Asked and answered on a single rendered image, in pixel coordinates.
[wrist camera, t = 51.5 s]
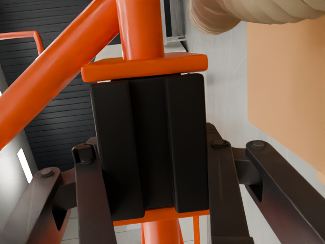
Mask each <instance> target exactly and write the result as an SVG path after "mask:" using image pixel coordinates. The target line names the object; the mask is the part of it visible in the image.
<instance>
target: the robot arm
mask: <svg viewBox="0 0 325 244"><path fill-rule="evenodd" d="M207 148H208V155H207V169H208V195H209V217H210V237H211V244H254V240H253V237H250V234H249V229H248V225H247V220H246V215H245V210H244V206H243V201H242V196H241V191H240V187H239V184H244V185H245V188H246V190H247V191H248V193H249V195H250V196H251V198H252V199H253V201H254V202H255V204H256V206H257V207H258V209H259V210H260V212H261V213H262V215H263V216H264V218H265V220H266V221H267V223H268V224H269V226H270V227H271V229H272V230H273V232H274V233H275V235H276V236H277V238H278V240H279V241H280V243H281V244H325V198H324V197H323V196H322V195H321V194H320V193H319V192H318V191H317V190H316V189H315V188H314V187H313V186H312V185H311V184H310V183H309V182H308V181H307V180H306V179H305V178H304V177H303V176H302V175H301V174H300V173H299V172H298V171H297V170H296V169H295V168H294V167H293V166H292V165H291V164H290V163H289V162H288V161H287V160H286V159H285V158H284V157H283V156H282V155H281V154H280V153H279V152H278V151H277V150H276V149H275V148H274V147H273V146H272V145H271V144H269V143H268V142H265V141H263V140H252V141H249V142H247V143H246V148H235V147H231V143H230V142H229V141H227V140H224V139H222V137H221V135H220V134H219V133H218V131H217V129H216V127H215V126H214V125H213V124H211V123H209V122H207ZM72 155H73V159H74V165H75V168H73V169H71V170H68V171H65V172H62V173H61V171H60V169H59V168H57V167H49V168H43V169H41V170H40V171H38V172H37V173H36V174H35V175H34V176H33V178H32V180H31V181H30V183H29V185H28V187H27V188H26V190H25V192H24V193H23V195H22V197H21V198H20V200H19V201H18V203H17V205H16V206H15V208H14V210H13V211H12V213H11V214H10V216H9V218H8V219H7V221H6V223H5V224H4V226H3V228H2V229H1V231H0V244H60V243H61V240H62V237H63V235H64V232H65V229H66V226H67V223H68V220H69V217H70V214H71V208H74V207H77V221H78V239H79V244H117V240H116V235H115V230H114V226H113V221H112V216H111V212H110V207H109V203H108V198H107V193H106V188H105V184H104V179H103V173H102V169H101V162H100V156H99V150H98V143H97V137H91V138H90V139H89V140H88V141H87V142H86V143H81V144H78V145H76V146H74V147H73V148H72Z"/></svg>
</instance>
